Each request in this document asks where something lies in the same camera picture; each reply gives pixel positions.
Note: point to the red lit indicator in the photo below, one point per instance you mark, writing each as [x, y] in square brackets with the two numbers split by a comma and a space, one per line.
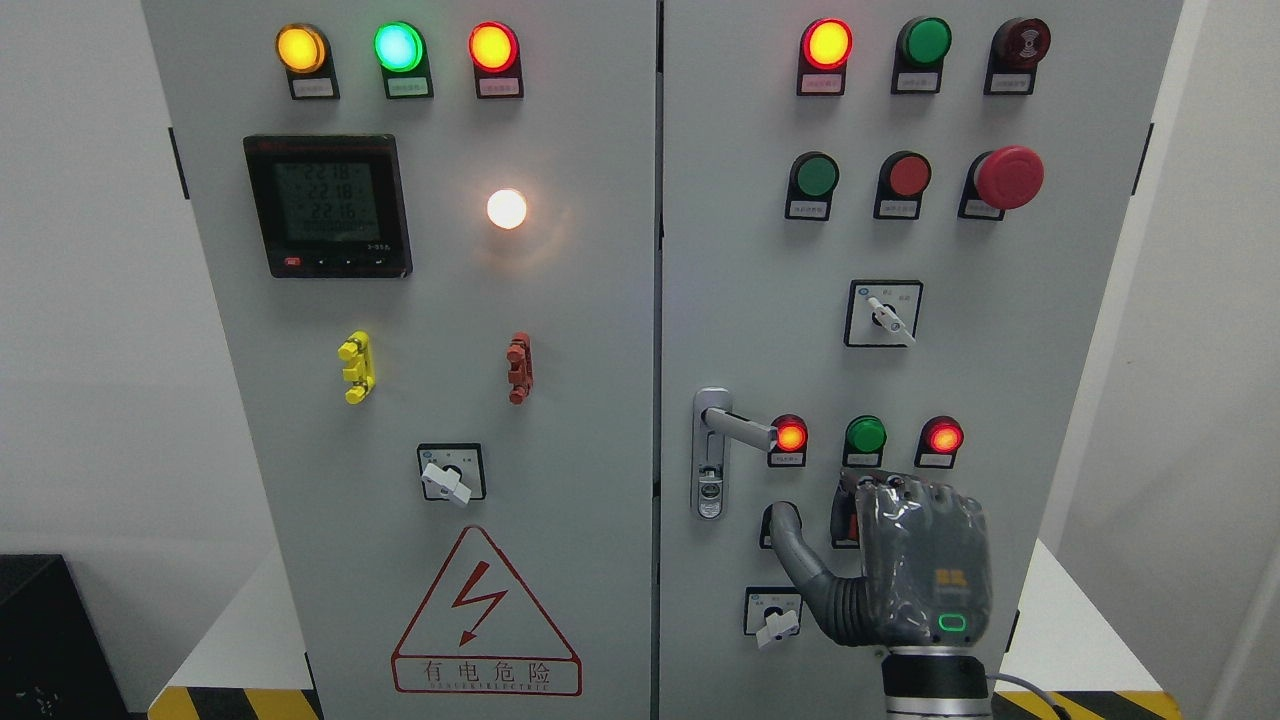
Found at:
[791, 434]
[941, 435]

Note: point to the yellow terminal connector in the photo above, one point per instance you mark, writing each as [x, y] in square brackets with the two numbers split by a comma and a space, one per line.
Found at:
[358, 370]

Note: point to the white selector switch right lower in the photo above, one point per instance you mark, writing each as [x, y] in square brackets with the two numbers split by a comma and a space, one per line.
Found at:
[772, 614]

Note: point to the red high voltage warning sticker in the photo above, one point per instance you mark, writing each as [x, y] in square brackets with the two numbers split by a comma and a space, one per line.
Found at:
[480, 630]

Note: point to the red push button lower middle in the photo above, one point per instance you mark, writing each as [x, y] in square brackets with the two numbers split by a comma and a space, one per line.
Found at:
[843, 521]

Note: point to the white selector switch left door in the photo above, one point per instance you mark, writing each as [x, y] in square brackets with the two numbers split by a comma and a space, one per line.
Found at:
[452, 472]

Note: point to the red push button upper row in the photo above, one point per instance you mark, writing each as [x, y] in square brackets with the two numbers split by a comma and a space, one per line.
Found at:
[905, 174]

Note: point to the red indicator light left door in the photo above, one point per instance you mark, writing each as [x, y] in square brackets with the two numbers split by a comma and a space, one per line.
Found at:
[493, 47]

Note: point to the green indicator light top left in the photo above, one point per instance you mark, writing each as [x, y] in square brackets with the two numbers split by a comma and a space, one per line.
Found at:
[398, 46]

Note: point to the red indicator light right top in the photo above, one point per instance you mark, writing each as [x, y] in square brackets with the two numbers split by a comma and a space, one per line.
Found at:
[827, 44]

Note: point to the red lit indicator lower right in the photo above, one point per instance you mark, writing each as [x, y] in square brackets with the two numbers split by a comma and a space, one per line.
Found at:
[941, 435]

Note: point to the red terminal connector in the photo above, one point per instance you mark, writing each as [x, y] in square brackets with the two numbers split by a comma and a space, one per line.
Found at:
[519, 375]

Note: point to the silver door handle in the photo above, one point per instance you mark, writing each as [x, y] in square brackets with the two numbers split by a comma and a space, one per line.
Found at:
[713, 425]

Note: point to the red lit indicator lower left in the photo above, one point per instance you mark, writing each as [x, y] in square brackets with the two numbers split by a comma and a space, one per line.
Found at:
[791, 434]

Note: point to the yellow indicator light top left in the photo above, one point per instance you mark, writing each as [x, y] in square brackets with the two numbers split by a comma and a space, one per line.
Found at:
[301, 48]

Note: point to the white selector switch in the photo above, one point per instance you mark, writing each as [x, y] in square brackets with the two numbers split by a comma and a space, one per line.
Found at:
[772, 614]
[882, 313]

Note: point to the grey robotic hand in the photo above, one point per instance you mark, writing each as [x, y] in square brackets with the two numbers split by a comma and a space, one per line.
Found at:
[926, 572]

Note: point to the white platform with hazard stripes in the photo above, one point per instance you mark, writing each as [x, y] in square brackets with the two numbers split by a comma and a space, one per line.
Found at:
[251, 663]

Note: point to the white selector switch right upper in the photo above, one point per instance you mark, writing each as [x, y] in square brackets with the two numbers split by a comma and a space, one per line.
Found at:
[882, 313]

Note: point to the black box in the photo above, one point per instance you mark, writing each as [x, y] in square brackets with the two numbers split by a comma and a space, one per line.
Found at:
[52, 664]

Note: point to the grey electrical cabinet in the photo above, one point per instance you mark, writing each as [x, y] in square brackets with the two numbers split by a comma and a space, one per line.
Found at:
[664, 251]

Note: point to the red emergency stop button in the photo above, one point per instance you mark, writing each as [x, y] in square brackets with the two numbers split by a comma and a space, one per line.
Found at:
[1009, 178]

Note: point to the white indicator light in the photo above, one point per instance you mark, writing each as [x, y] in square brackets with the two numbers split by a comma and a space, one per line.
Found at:
[507, 208]

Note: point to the green indicator light right top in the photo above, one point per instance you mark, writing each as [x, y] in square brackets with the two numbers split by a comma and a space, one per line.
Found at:
[924, 41]

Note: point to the green indicator light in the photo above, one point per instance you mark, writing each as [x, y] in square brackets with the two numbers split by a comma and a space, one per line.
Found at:
[924, 41]
[398, 46]

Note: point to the green push button upper row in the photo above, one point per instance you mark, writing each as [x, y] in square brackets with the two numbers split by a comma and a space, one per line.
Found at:
[814, 175]

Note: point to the black digital power meter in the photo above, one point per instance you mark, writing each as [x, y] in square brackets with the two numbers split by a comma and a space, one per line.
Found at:
[330, 206]

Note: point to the green indicator lower middle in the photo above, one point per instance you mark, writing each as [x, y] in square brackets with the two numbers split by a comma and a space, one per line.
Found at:
[865, 435]

